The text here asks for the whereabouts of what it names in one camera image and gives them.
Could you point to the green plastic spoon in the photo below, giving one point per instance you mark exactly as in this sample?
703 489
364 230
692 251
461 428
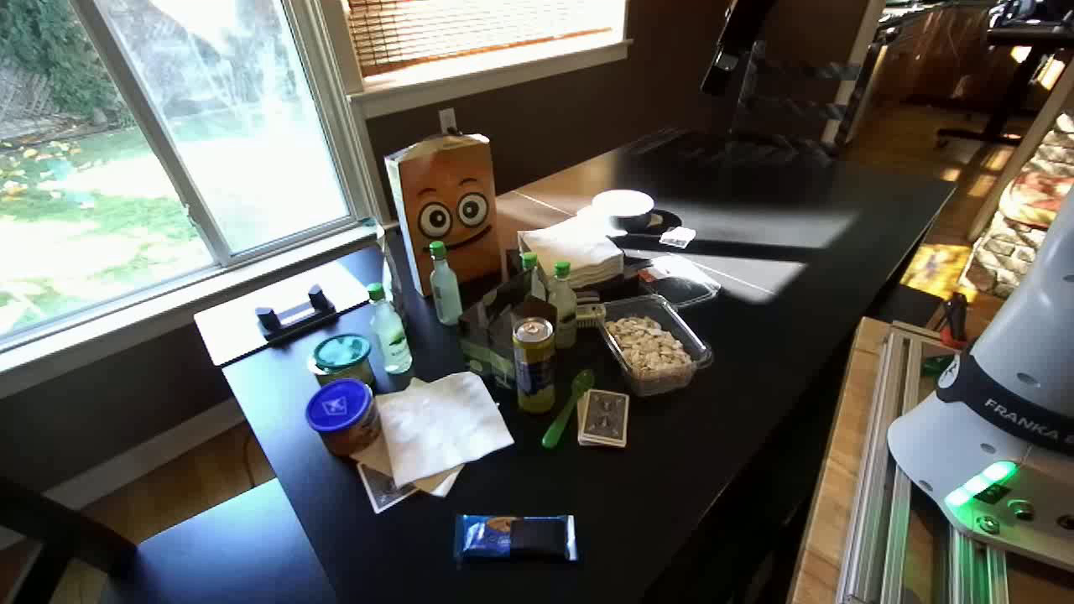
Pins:
569 411

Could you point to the white square lidded container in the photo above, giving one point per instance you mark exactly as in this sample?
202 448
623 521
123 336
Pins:
575 251

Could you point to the clear container with nuts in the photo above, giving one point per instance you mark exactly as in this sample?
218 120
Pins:
652 346

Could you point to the clear bottle with green cap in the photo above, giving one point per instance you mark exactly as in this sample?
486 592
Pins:
566 298
532 280
391 336
444 290

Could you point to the drink can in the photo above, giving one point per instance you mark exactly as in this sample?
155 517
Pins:
536 362

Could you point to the white plate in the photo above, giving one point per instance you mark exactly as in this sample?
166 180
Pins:
623 204

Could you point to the playing card deck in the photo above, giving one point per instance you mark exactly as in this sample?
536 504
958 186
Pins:
602 417

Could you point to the brown paper bag with face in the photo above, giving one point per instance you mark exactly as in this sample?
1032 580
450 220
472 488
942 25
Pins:
449 204

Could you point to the white paper napkin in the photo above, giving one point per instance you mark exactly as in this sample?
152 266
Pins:
440 425

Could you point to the jar with teal lid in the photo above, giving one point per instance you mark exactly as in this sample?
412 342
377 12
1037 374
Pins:
341 356

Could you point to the jar with blue lid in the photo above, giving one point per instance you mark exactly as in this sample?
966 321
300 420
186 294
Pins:
341 411

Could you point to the tan paper and card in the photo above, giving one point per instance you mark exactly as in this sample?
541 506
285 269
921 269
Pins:
379 488

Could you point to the bamboo window blind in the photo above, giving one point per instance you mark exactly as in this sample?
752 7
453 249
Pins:
481 26

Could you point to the white board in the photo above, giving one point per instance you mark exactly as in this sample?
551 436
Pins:
228 323

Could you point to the black chair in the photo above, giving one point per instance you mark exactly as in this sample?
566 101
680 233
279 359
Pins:
773 78

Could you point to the dark bench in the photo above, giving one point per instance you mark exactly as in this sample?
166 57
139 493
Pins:
224 546

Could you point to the large glass window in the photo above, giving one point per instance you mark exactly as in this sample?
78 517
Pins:
134 180

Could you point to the snack display rack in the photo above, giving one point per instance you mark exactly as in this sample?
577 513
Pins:
1028 212

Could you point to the dark desk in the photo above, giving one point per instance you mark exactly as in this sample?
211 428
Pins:
1025 44

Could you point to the white wall outlet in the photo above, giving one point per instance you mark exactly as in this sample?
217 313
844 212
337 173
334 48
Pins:
449 118

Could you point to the aluminium rail frame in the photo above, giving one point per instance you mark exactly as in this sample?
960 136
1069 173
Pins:
884 472

